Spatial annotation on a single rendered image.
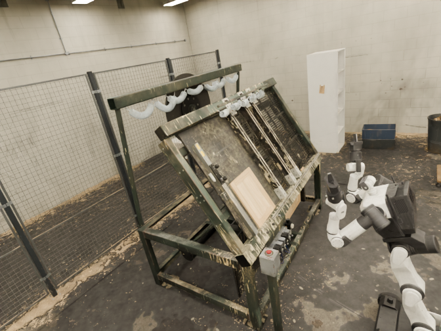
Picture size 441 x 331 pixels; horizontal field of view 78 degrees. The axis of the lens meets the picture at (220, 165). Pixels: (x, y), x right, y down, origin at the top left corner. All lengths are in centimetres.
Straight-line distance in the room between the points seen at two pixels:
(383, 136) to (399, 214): 447
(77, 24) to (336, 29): 565
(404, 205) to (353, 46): 556
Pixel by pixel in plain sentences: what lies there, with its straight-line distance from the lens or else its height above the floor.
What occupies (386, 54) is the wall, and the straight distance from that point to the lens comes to 716.
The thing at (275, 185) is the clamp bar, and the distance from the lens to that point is 287.
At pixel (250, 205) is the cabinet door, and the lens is 254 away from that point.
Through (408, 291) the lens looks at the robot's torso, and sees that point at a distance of 247.
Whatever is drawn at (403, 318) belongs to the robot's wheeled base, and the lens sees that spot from 295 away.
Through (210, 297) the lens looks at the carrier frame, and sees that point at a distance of 302.
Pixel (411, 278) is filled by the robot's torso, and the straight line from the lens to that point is 245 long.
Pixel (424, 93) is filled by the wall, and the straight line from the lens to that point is 725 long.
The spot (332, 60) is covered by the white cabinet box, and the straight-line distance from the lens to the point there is 591.
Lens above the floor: 240
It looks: 22 degrees down
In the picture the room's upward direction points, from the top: 10 degrees counter-clockwise
